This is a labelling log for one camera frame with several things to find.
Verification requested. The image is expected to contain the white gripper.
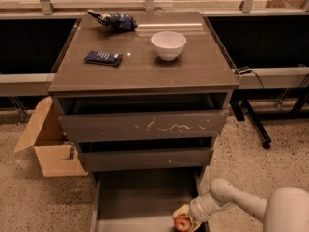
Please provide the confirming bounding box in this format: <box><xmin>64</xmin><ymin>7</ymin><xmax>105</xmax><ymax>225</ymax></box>
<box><xmin>172</xmin><ymin>195</ymin><xmax>211</xmax><ymax>232</ymax></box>

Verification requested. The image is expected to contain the red apple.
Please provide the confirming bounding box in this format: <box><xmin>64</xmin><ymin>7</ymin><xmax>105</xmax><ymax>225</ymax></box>
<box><xmin>174</xmin><ymin>217</ymin><xmax>191</xmax><ymax>232</ymax></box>

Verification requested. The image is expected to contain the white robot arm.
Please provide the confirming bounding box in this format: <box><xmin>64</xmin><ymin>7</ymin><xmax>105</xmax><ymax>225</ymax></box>
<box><xmin>172</xmin><ymin>178</ymin><xmax>309</xmax><ymax>232</ymax></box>

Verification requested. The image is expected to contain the grey bottom drawer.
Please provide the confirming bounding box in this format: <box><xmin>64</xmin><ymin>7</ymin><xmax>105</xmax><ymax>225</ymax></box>
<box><xmin>90</xmin><ymin>168</ymin><xmax>201</xmax><ymax>232</ymax></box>

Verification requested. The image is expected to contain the grey drawer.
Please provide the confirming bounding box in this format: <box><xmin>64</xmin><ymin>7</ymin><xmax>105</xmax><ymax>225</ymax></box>
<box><xmin>54</xmin><ymin>91</ymin><xmax>232</xmax><ymax>143</ymax></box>
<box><xmin>78</xmin><ymin>137</ymin><xmax>214</xmax><ymax>172</ymax></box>
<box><xmin>90</xmin><ymin>168</ymin><xmax>201</xmax><ymax>232</ymax></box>

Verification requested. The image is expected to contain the grey middle drawer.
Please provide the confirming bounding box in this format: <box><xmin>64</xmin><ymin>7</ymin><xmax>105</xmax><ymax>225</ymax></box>
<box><xmin>78</xmin><ymin>137</ymin><xmax>214</xmax><ymax>172</ymax></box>

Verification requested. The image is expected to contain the grey drawer cabinet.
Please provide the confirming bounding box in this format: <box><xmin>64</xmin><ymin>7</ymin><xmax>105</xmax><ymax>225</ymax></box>
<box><xmin>47</xmin><ymin>11</ymin><xmax>240</xmax><ymax>182</ymax></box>

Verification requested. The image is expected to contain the grey top drawer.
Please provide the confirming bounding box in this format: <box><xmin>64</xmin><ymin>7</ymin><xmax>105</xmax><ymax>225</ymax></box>
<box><xmin>54</xmin><ymin>91</ymin><xmax>232</xmax><ymax>143</ymax></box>

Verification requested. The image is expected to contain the black wheeled stand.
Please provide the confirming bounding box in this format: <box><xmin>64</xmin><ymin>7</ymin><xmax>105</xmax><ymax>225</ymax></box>
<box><xmin>230</xmin><ymin>99</ymin><xmax>271</xmax><ymax>149</ymax></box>

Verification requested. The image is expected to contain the open cardboard box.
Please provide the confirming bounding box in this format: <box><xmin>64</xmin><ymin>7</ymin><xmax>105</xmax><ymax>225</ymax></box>
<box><xmin>14</xmin><ymin>97</ymin><xmax>88</xmax><ymax>177</ymax></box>

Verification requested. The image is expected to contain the white ceramic bowl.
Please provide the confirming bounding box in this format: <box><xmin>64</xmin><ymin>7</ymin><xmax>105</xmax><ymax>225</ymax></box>
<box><xmin>151</xmin><ymin>31</ymin><xmax>186</xmax><ymax>61</ymax></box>

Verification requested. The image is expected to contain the blue flat snack packet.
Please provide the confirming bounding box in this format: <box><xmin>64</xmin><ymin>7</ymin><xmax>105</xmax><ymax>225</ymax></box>
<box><xmin>84</xmin><ymin>51</ymin><xmax>123</xmax><ymax>67</ymax></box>

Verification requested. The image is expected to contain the blue crumpled chip bag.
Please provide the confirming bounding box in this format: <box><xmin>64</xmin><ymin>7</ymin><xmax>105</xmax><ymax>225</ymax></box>
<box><xmin>87</xmin><ymin>10</ymin><xmax>138</xmax><ymax>31</ymax></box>

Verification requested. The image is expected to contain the black cable with plug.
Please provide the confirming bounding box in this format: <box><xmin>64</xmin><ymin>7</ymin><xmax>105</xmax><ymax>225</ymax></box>
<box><xmin>233</xmin><ymin>65</ymin><xmax>266</xmax><ymax>90</ymax></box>

